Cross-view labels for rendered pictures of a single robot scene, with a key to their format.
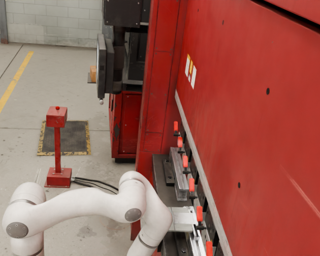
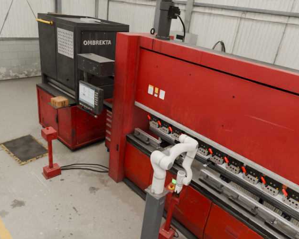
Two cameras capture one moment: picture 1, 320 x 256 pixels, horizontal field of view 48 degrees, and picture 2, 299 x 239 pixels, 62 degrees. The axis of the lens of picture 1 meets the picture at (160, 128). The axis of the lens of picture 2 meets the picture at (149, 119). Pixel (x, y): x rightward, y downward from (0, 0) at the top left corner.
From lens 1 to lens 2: 188 cm
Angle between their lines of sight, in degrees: 34
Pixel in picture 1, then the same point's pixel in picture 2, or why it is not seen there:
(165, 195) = (151, 148)
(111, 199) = (190, 144)
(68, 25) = not seen: outside the picture
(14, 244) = (161, 174)
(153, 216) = not seen: hidden behind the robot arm
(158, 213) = not seen: hidden behind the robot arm
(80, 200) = (180, 148)
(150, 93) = (125, 105)
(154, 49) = (126, 84)
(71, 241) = (91, 196)
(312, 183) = (261, 115)
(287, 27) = (239, 80)
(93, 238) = (99, 190)
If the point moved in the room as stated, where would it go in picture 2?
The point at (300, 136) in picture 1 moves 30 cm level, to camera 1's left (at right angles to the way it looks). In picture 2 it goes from (253, 106) to (233, 110)
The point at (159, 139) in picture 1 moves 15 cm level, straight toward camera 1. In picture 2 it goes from (128, 126) to (134, 131)
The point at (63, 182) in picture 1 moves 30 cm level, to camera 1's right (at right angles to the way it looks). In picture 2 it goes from (57, 172) to (75, 167)
